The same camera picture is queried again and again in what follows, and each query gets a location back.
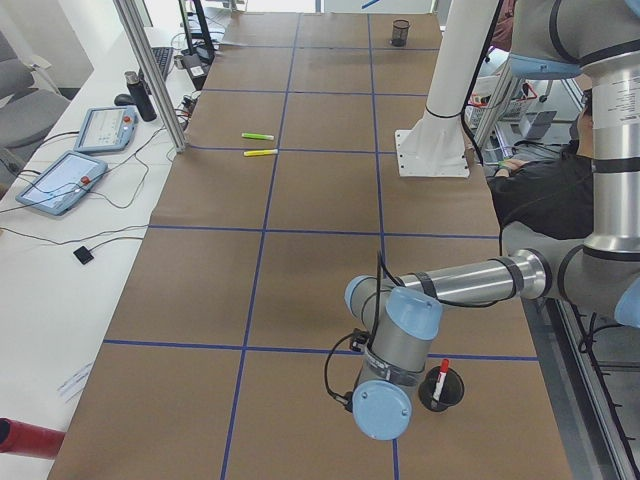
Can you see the red marker pen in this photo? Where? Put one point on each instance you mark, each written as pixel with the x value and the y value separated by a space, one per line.
pixel 440 381

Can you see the blue marker pen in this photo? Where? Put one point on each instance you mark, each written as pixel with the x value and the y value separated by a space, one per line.
pixel 369 3

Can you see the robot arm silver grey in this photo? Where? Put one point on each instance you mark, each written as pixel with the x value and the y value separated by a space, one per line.
pixel 551 40

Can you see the yellow marker pen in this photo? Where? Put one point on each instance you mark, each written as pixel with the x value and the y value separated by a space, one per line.
pixel 260 152

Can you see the green marker pen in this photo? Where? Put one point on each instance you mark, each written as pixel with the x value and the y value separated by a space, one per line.
pixel 257 136

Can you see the black mesh cup near left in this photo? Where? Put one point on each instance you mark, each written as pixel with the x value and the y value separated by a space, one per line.
pixel 451 394

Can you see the black mesh cup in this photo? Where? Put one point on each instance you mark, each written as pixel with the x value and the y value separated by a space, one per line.
pixel 451 394
pixel 400 28

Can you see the black water bottle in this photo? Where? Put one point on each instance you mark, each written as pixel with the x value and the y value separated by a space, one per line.
pixel 140 96

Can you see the black mesh cup near right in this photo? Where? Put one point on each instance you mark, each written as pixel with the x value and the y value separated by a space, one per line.
pixel 400 28

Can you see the seated person in black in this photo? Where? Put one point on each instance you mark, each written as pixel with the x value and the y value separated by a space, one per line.
pixel 551 197

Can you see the small black square sensor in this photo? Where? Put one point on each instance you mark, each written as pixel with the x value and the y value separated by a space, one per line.
pixel 83 255

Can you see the upper teach pendant tablet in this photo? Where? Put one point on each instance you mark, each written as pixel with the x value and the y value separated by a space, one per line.
pixel 106 130

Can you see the teach pendant tablet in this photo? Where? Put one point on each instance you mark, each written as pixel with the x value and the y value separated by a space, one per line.
pixel 106 130
pixel 63 184

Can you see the black keyboard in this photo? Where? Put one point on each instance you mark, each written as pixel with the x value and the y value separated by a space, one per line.
pixel 164 59

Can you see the lower teach pendant tablet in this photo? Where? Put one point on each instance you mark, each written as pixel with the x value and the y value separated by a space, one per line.
pixel 63 184

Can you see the red cylinder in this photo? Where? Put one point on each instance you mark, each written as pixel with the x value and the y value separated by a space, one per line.
pixel 23 439

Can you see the aluminium frame post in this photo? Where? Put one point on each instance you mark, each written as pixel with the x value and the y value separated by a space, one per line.
pixel 135 31

